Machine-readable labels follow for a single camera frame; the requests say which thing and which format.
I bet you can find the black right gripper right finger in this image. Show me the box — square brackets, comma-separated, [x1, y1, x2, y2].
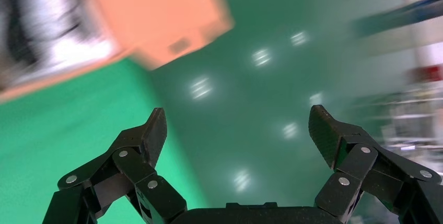
[308, 104, 443, 224]

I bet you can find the green table cloth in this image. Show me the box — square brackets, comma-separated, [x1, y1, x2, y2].
[0, 58, 208, 224]

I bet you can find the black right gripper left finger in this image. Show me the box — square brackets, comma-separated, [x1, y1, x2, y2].
[42, 107, 188, 224]

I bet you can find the open cardboard box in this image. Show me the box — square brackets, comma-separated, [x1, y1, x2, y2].
[0, 0, 234, 104]

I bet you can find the white printed instruction sheet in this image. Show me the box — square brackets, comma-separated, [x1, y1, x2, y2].
[20, 0, 119, 81]

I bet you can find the blurred background shelving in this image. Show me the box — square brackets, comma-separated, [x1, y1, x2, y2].
[339, 0, 443, 182]

